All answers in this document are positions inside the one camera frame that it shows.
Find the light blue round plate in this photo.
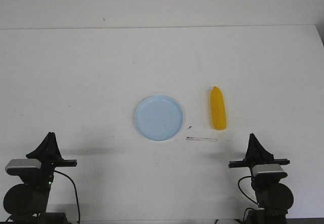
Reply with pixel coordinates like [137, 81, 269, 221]
[134, 95, 184, 141]

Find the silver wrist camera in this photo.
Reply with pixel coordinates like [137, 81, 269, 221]
[252, 164, 288, 179]
[5, 159, 42, 176]

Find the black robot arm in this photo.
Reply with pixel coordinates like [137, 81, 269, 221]
[3, 132, 77, 223]
[228, 133, 294, 223]

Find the clear tape strip horizontal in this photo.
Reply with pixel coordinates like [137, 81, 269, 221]
[186, 137, 218, 142]

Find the yellow corn cob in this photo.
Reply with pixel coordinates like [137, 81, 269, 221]
[210, 86, 227, 130]

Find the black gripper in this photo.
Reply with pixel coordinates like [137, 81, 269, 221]
[228, 133, 290, 168]
[26, 132, 77, 181]

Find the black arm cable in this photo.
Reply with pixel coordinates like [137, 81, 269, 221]
[237, 175, 259, 205]
[53, 170, 81, 222]

